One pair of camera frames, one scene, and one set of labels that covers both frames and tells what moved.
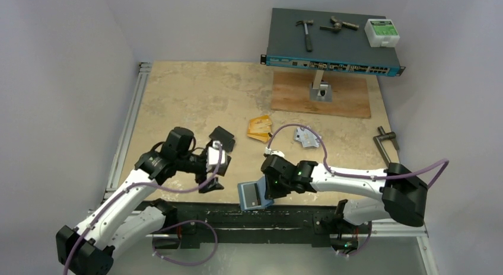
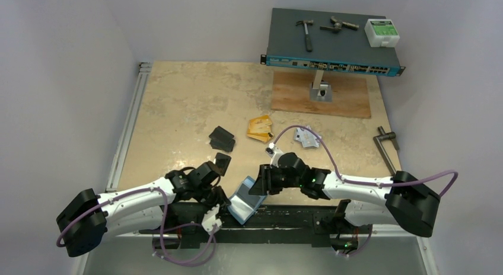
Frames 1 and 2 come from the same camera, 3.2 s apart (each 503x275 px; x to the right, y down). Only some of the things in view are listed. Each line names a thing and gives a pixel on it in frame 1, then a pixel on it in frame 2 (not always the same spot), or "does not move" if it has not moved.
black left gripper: [201, 177] to [221, 200]
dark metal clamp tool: [338, 25] does not move
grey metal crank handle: [382, 137] does not move
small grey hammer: [308, 39] does not move
